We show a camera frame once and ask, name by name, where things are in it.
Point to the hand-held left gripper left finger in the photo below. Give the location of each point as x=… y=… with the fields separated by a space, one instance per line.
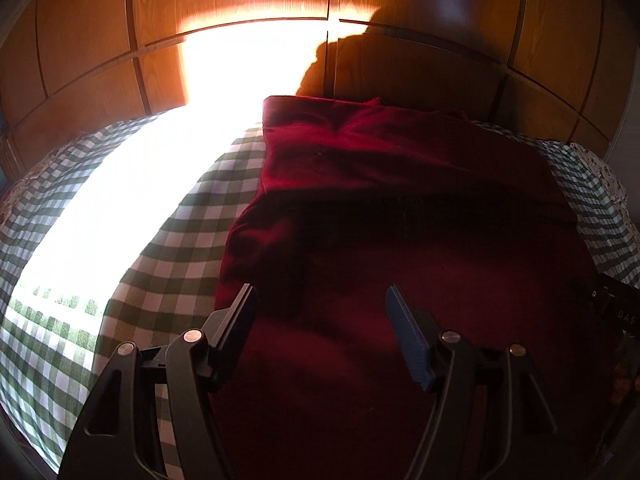
x=240 y=322

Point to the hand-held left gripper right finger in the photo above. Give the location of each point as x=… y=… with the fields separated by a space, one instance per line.
x=407 y=342

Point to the dark red sweater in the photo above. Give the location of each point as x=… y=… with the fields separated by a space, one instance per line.
x=400 y=200

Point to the green checkered bed blanket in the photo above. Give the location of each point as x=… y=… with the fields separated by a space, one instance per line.
x=165 y=260

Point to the wooden wardrobe doors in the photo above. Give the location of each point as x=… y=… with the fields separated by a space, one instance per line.
x=440 y=20

